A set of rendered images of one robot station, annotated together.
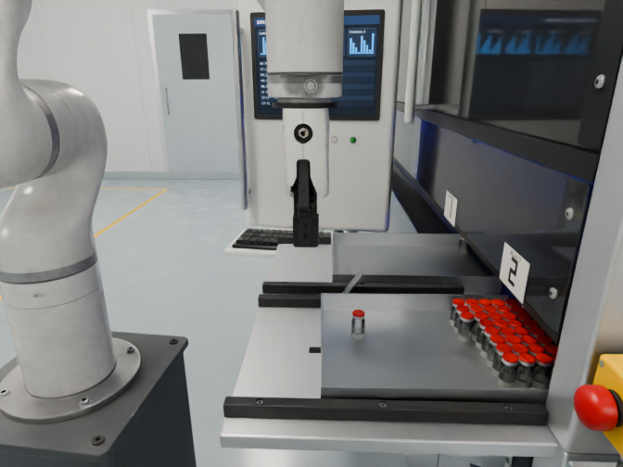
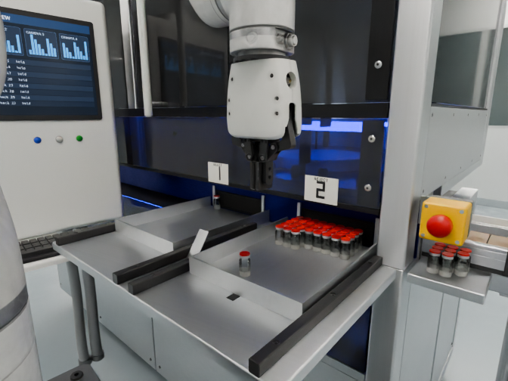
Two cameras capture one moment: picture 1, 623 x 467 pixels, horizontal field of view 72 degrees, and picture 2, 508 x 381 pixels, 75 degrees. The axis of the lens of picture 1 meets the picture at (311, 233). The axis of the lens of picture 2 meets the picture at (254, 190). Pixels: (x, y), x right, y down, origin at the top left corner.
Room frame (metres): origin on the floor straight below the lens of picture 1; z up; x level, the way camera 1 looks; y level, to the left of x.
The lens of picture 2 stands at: (0.23, 0.37, 1.19)
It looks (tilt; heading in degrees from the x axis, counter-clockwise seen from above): 13 degrees down; 309
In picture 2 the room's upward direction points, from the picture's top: straight up
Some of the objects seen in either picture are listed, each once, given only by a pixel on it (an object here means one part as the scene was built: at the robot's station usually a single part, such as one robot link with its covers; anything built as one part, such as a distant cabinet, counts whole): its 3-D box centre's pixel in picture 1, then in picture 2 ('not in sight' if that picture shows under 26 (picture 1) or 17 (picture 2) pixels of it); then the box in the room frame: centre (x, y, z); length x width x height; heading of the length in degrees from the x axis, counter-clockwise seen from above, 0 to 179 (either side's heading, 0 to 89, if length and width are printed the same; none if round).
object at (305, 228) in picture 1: (305, 224); (271, 166); (0.50, 0.01, 1.12); 0.03 x 0.03 x 0.07; 88
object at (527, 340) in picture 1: (516, 339); (322, 234); (0.57, -0.32, 0.91); 0.18 x 0.02 x 0.05; 179
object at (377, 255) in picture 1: (405, 258); (195, 220); (0.92, -0.22, 0.90); 0.34 x 0.26 x 0.04; 88
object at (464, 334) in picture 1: (465, 327); (295, 239); (0.61, -0.25, 0.91); 0.02 x 0.02 x 0.05
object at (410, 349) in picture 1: (429, 342); (292, 255); (0.58, -0.18, 0.90); 0.34 x 0.26 x 0.04; 89
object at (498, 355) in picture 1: (487, 338); (313, 240); (0.57, -0.27, 0.91); 0.18 x 0.02 x 0.05; 179
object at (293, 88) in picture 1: (304, 88); (263, 46); (0.51, 0.01, 1.27); 0.09 x 0.08 x 0.03; 178
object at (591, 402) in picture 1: (601, 407); (440, 225); (0.32, -0.27, 1.00); 0.04 x 0.04 x 0.04; 88
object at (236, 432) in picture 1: (383, 304); (219, 252); (0.75, -0.14, 0.87); 0.70 x 0.48 x 0.02; 178
